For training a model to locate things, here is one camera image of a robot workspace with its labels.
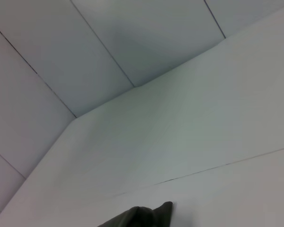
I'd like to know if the dark green FREE print t-shirt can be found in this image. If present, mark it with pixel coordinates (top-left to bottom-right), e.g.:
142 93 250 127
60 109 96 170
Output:
98 201 174 227

